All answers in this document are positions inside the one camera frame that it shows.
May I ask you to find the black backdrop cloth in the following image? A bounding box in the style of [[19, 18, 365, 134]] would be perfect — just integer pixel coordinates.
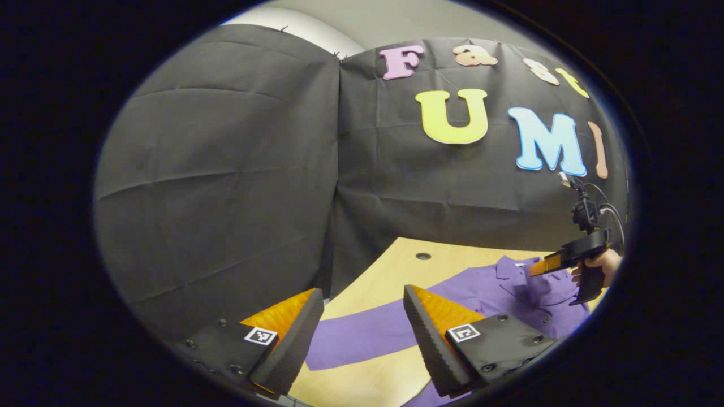
[[93, 24, 631, 345]]

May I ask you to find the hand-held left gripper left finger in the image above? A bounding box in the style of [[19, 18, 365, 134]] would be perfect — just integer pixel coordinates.
[[173, 288, 325, 397]]

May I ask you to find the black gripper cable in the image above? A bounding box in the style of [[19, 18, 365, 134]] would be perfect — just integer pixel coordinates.
[[586, 182, 627, 255]]

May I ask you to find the purple collared shirt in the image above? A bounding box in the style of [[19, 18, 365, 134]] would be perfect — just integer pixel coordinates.
[[305, 256, 592, 407]]

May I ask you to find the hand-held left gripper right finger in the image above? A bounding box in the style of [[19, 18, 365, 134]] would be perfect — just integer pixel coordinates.
[[403, 284, 567, 398]]

